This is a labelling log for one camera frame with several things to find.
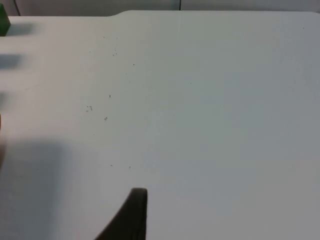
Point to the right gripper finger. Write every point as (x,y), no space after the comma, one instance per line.
(131,220)

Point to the green cube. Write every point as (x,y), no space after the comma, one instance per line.
(3,22)

